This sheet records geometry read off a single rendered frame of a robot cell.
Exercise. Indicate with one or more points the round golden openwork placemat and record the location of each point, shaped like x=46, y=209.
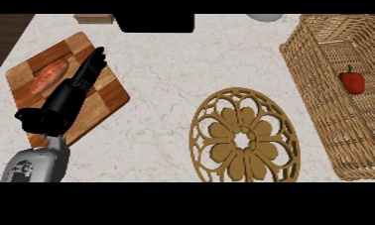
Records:
x=244, y=136

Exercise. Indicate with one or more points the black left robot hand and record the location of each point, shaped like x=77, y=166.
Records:
x=65, y=103

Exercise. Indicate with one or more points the small wooden block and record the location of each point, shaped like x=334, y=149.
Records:
x=93, y=18

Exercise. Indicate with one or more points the grey round bowl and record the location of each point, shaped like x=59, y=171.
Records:
x=264, y=17

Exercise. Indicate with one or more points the red bell pepper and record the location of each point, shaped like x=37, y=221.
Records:
x=353, y=82

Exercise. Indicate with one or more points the brown wicker basket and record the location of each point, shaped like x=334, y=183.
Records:
x=326, y=70

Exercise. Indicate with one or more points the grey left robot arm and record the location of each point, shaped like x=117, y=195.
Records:
x=38, y=164

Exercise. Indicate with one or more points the checkered wooden cutting board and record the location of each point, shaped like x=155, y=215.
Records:
x=105, y=95

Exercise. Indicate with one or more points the orange sweet potato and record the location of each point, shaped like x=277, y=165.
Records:
x=49, y=77

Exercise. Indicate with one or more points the dark brown wooden panel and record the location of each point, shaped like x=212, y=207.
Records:
x=12, y=30

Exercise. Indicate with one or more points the black appliance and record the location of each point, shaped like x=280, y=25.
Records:
x=155, y=22

